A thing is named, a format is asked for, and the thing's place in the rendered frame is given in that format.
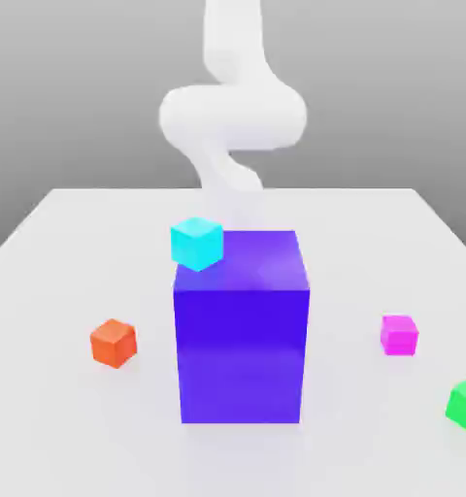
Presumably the small magenta cube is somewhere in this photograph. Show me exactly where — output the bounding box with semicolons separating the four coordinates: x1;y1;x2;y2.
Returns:
380;315;420;357

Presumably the small orange cube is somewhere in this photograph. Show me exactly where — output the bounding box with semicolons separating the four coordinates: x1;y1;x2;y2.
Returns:
89;317;138;370

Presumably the large purple box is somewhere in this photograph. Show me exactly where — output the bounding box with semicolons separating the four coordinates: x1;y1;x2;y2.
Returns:
173;229;311;425

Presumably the small cyan cube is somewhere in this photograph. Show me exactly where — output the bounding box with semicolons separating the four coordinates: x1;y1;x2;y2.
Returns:
169;216;224;273

